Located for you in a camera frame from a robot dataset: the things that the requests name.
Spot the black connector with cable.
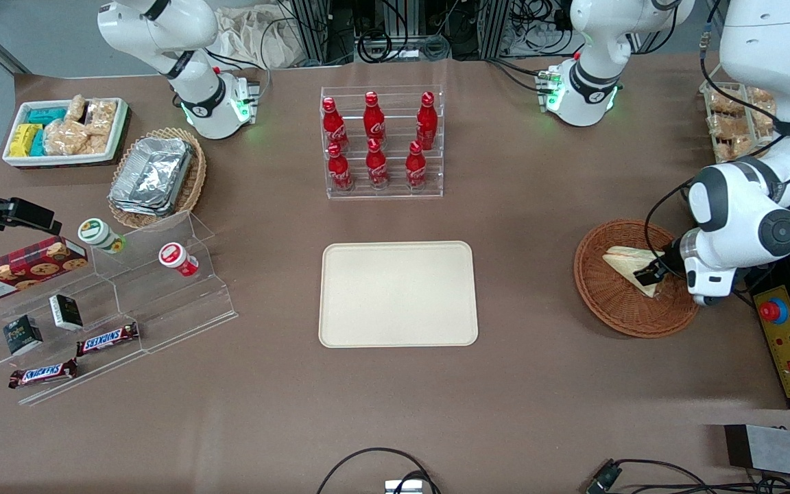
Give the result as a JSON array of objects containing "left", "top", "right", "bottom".
[{"left": 585, "top": 458, "right": 790, "bottom": 494}]

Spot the red lid yogurt cup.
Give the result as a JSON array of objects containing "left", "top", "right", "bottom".
[{"left": 158, "top": 242, "right": 200, "bottom": 278}]

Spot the brown round wicker basket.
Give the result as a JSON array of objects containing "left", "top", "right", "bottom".
[{"left": 573, "top": 218, "right": 703, "bottom": 338}]

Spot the grey flat bar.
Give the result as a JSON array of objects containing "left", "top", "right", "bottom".
[{"left": 723, "top": 423, "right": 790, "bottom": 482}]

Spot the small black box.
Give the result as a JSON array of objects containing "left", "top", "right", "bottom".
[
  {"left": 2, "top": 314, "right": 45, "bottom": 356},
  {"left": 49, "top": 294, "right": 84, "bottom": 332}
]

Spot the triangular sandwich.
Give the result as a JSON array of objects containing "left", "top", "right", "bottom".
[{"left": 602, "top": 246, "right": 663, "bottom": 299}]

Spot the aluminium frame post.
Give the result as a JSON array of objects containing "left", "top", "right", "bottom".
[
  {"left": 291, "top": 0, "right": 331, "bottom": 67},
  {"left": 479, "top": 0, "right": 511, "bottom": 60}
]

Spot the stack of foil containers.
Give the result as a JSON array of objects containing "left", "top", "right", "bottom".
[{"left": 108, "top": 137, "right": 195, "bottom": 217}]

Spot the light oval wicker basket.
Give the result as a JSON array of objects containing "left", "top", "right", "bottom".
[{"left": 108, "top": 127, "right": 208, "bottom": 230}]

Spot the beige cloth bag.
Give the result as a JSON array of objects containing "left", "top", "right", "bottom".
[{"left": 215, "top": 5, "right": 308, "bottom": 70}]

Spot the coiled black cable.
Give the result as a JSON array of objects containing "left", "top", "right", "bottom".
[{"left": 356, "top": 29, "right": 394, "bottom": 64}]

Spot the black looped cable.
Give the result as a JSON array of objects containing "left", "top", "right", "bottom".
[{"left": 315, "top": 447, "right": 442, "bottom": 494}]

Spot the red cola bottle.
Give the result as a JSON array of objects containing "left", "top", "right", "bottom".
[
  {"left": 416, "top": 91, "right": 438, "bottom": 151},
  {"left": 366, "top": 138, "right": 390, "bottom": 190},
  {"left": 322, "top": 97, "right": 350, "bottom": 153},
  {"left": 405, "top": 141, "right": 429, "bottom": 190},
  {"left": 327, "top": 142, "right": 355, "bottom": 192},
  {"left": 363, "top": 91, "right": 387, "bottom": 143}
]

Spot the yellow snack packet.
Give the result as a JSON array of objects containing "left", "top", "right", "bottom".
[{"left": 9, "top": 123, "right": 43, "bottom": 158}]

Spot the beige rectangular serving tray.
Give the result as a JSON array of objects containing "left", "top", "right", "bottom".
[{"left": 318, "top": 240, "right": 479, "bottom": 349}]

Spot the green lid yogurt cup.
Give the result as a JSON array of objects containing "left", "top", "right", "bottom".
[{"left": 77, "top": 217, "right": 127, "bottom": 255}]

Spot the clear acrylic bottle rack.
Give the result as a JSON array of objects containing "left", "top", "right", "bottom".
[{"left": 320, "top": 85, "right": 444, "bottom": 200}]

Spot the clear acrylic stepped stand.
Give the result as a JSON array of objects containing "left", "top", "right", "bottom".
[{"left": 0, "top": 211, "right": 239, "bottom": 407}]

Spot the white wire rack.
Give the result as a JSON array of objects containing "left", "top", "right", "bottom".
[{"left": 699, "top": 81, "right": 780, "bottom": 164}]

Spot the brown chocolate bar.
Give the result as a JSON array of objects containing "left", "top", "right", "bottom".
[
  {"left": 76, "top": 322, "right": 141, "bottom": 357},
  {"left": 8, "top": 358, "right": 79, "bottom": 390}
]

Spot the red tartan cookie box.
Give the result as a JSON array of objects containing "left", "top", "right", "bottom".
[{"left": 0, "top": 237, "right": 89, "bottom": 307}]

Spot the white rectangular snack bin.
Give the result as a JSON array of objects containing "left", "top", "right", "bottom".
[{"left": 2, "top": 97, "right": 129, "bottom": 169}]

